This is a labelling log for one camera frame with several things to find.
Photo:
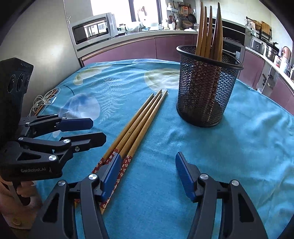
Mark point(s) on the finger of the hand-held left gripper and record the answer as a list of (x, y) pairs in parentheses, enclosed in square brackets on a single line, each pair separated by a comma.
[(75, 124), (87, 140)]

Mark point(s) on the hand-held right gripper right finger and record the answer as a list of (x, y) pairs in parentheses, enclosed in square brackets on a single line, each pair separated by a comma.
[(183, 177)]

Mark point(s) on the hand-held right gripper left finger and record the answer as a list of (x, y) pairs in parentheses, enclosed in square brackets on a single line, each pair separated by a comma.
[(112, 172)]

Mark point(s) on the black mesh holder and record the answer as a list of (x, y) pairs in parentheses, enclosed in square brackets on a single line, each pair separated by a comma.
[(202, 96)]

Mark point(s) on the bunch of wooden chopsticks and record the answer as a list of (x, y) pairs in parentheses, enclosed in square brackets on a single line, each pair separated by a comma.
[(202, 34)]

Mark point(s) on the person's left hand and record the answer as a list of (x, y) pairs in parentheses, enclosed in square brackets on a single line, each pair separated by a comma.
[(23, 216)]

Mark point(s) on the blue floral tablecloth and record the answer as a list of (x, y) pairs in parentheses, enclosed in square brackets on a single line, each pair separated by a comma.
[(229, 160)]

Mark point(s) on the grey refrigerator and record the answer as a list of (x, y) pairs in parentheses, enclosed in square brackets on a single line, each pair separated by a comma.
[(46, 57)]

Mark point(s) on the white microwave oven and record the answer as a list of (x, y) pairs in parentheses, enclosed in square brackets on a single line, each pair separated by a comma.
[(91, 29)]

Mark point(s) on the pink kitchen base cabinets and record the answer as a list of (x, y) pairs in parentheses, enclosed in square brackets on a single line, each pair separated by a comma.
[(137, 48)]

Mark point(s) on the clear plastic bag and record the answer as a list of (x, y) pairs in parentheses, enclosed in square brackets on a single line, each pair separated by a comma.
[(133, 27)]

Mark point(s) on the white kitchen worktop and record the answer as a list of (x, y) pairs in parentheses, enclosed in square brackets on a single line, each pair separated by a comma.
[(149, 32)]

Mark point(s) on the kitchen window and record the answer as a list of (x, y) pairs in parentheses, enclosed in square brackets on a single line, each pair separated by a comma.
[(110, 9)]

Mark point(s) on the hanging cloth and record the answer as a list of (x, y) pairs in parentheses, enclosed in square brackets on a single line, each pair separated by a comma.
[(142, 11)]

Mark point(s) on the silver rice cooker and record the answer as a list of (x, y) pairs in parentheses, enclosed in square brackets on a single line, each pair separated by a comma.
[(256, 46)]

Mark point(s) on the woven bowl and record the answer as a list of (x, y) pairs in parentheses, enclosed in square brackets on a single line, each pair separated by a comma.
[(186, 24)]

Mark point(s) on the steel pot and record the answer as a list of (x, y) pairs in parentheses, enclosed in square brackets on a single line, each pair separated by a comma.
[(271, 52)]

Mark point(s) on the hanging frying pan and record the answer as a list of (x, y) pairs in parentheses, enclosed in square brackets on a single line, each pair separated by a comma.
[(192, 18)]

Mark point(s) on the pink thermos jug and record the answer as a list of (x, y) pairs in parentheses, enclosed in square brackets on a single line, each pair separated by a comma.
[(287, 52)]

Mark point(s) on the woven basket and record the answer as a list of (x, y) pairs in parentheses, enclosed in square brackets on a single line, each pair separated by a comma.
[(256, 25)]

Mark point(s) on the wooden cutting board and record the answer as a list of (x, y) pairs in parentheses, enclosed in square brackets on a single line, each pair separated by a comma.
[(266, 27)]

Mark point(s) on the black wall rack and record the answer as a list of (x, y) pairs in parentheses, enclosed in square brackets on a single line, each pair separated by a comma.
[(255, 32)]

